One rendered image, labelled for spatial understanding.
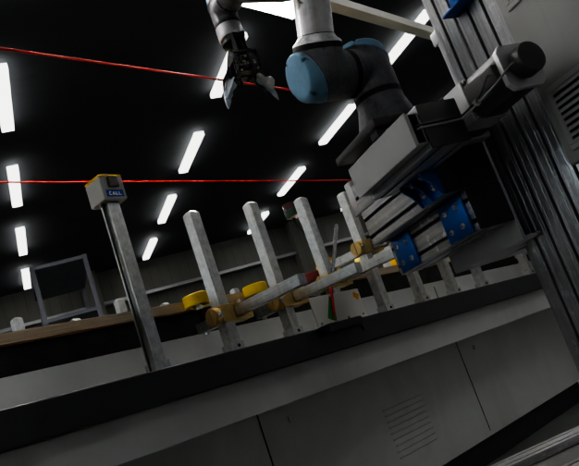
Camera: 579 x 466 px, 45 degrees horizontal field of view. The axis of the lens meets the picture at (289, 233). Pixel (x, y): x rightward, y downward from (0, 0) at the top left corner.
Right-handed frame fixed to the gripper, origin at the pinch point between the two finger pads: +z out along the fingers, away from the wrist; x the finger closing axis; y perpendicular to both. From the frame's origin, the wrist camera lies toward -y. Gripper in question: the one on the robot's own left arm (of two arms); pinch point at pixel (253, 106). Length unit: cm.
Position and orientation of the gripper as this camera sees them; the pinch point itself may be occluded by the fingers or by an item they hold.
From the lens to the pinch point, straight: 199.1
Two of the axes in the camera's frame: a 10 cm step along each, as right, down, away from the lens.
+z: 3.3, 9.2, -2.1
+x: 8.9, -2.3, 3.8
